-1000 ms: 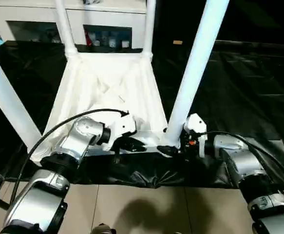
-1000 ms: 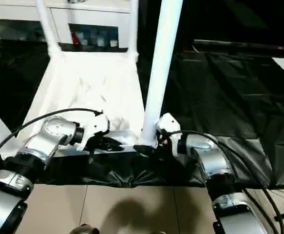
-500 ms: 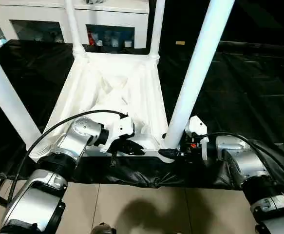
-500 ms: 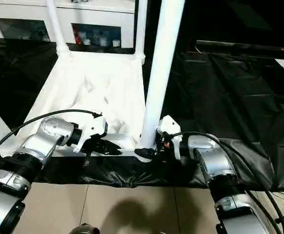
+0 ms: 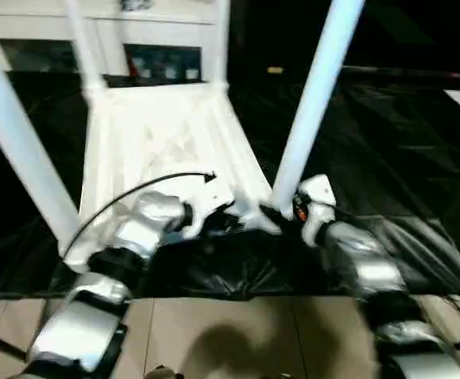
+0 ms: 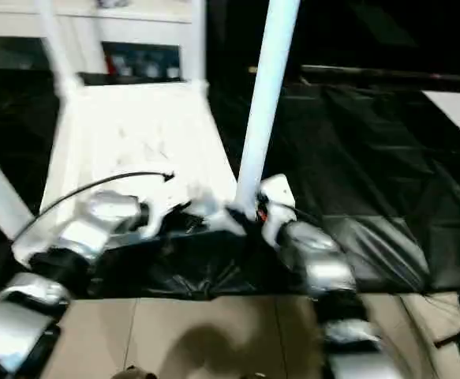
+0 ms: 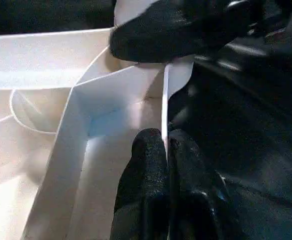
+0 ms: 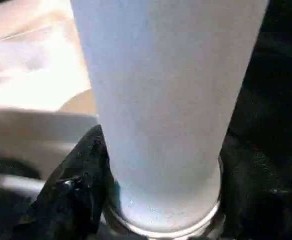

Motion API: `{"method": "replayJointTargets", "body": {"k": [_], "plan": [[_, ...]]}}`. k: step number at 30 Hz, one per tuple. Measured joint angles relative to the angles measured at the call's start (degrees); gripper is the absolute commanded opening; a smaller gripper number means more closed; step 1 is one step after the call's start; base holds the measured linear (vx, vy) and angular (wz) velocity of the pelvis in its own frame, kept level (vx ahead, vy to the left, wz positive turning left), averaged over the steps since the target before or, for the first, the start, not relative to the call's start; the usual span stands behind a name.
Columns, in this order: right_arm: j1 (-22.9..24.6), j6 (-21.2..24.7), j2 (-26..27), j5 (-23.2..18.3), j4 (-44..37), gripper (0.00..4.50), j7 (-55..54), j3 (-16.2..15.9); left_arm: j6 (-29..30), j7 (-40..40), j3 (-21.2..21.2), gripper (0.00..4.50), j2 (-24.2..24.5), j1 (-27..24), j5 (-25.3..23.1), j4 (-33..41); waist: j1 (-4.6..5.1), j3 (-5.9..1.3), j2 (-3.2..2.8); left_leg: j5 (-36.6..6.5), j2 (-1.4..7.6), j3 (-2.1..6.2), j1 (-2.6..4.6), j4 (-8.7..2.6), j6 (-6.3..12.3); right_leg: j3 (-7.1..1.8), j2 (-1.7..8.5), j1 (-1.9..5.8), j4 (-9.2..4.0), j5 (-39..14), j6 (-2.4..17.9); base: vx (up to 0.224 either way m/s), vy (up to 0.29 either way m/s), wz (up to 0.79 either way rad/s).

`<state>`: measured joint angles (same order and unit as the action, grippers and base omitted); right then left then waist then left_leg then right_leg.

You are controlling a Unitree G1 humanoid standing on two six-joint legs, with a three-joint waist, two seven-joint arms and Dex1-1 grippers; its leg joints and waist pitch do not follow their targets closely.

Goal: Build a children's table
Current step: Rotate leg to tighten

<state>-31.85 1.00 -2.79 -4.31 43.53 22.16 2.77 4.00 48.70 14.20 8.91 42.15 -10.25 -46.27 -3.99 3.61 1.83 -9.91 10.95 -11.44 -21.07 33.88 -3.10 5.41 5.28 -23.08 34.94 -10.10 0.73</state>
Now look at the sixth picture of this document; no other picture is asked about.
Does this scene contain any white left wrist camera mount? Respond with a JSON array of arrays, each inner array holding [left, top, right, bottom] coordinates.
[[144, 184, 194, 238]]

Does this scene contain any white flat board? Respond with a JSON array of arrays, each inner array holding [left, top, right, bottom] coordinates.
[[420, 90, 460, 154]]

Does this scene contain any white glass door cabinet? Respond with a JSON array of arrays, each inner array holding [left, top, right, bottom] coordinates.
[[0, 0, 196, 81]]

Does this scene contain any white plastic table top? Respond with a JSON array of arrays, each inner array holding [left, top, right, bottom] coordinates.
[[10, 77, 255, 270]]

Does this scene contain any black stand foot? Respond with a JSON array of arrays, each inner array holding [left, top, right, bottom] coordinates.
[[433, 330, 460, 349]]

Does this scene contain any grey rounded object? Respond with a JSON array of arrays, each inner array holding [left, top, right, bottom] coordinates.
[[112, 365, 155, 379]]

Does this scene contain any black glossy mat cloth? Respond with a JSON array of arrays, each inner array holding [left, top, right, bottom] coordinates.
[[0, 65, 460, 302]]

